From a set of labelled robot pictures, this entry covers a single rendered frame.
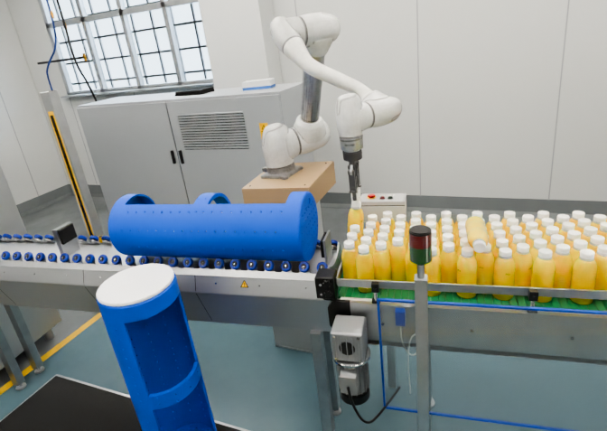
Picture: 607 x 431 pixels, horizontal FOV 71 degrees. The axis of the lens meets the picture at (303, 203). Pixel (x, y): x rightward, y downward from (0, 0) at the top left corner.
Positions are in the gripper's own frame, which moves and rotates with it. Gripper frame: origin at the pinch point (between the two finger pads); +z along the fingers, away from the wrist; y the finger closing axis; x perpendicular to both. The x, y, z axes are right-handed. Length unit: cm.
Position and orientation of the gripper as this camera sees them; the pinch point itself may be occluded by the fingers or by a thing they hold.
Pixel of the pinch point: (356, 198)
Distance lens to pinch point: 173.8
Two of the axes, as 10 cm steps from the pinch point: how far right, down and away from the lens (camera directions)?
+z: 1.2, 9.3, 3.6
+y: -2.7, 3.8, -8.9
